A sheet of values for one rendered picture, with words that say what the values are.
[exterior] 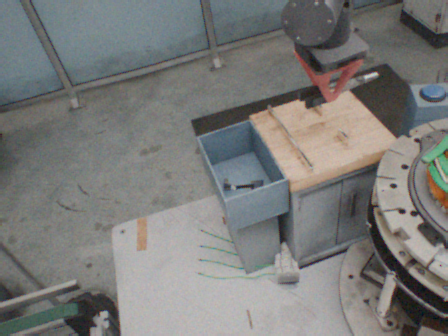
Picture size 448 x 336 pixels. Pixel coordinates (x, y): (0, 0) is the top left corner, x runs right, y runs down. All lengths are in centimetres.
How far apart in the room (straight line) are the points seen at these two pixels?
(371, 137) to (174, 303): 51
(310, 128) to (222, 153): 18
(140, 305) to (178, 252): 14
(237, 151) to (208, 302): 31
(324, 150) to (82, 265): 153
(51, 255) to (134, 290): 125
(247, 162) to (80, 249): 142
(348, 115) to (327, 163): 13
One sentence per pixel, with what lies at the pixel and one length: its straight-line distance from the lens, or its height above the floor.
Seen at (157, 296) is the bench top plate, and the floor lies 78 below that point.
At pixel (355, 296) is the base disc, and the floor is 80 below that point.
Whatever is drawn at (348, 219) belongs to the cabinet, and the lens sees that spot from 84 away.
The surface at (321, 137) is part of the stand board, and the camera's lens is 73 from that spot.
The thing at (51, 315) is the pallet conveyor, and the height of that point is 76.
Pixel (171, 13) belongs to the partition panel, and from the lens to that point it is 275.
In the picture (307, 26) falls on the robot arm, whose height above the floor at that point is 135.
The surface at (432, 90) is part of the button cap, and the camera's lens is 89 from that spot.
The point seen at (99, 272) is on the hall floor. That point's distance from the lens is 198.
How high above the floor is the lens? 156
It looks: 46 degrees down
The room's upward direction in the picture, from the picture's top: 12 degrees counter-clockwise
